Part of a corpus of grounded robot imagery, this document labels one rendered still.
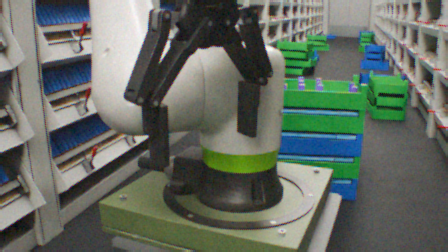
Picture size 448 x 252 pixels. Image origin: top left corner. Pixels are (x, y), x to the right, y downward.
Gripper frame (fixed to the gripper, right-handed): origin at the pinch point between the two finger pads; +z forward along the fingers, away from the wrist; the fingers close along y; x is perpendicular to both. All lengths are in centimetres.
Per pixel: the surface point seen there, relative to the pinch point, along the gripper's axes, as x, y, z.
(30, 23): -72, -1, -9
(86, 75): -87, -22, 11
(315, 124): -35, -75, 25
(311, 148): -35, -74, 34
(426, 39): -62, -239, 11
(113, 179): -86, -28, 50
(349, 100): -27, -81, 16
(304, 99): -38, -72, 17
